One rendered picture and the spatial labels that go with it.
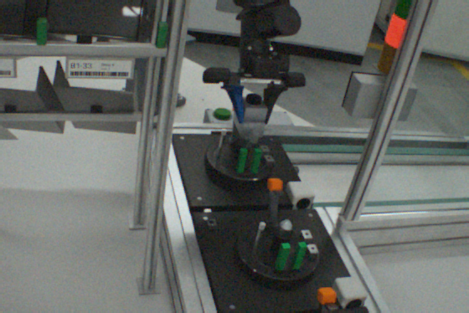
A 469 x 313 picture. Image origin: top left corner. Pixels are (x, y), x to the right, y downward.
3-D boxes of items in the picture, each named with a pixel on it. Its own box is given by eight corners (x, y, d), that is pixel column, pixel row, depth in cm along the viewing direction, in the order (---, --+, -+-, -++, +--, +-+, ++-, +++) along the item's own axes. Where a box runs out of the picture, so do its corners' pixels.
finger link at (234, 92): (219, 86, 99) (229, 84, 93) (238, 87, 100) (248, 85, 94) (219, 123, 99) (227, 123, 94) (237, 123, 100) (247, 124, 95)
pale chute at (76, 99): (74, 128, 104) (77, 107, 105) (136, 134, 106) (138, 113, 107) (51, 86, 77) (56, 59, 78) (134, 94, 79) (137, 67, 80)
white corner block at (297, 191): (282, 197, 104) (287, 181, 102) (303, 196, 105) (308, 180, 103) (290, 212, 100) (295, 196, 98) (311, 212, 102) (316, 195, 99)
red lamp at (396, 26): (379, 37, 85) (387, 10, 82) (403, 40, 86) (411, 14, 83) (394, 48, 81) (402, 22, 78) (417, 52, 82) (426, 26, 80)
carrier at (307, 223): (190, 220, 94) (199, 162, 86) (313, 216, 100) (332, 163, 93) (219, 327, 75) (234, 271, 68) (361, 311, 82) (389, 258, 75)
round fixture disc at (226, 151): (198, 146, 110) (199, 138, 109) (262, 146, 114) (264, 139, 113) (212, 188, 99) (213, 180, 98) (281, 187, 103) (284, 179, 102)
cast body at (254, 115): (232, 119, 103) (239, 88, 99) (253, 120, 104) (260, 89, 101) (243, 143, 97) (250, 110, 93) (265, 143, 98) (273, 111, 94)
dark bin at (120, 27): (76, 42, 92) (81, 3, 90) (146, 48, 94) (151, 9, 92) (42, 32, 64) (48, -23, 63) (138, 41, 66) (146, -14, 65)
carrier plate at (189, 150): (170, 141, 113) (171, 132, 112) (275, 142, 120) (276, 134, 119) (189, 214, 95) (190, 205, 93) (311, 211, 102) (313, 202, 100)
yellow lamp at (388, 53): (372, 63, 88) (379, 37, 85) (394, 65, 89) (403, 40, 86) (384, 75, 84) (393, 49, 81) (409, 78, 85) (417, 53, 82)
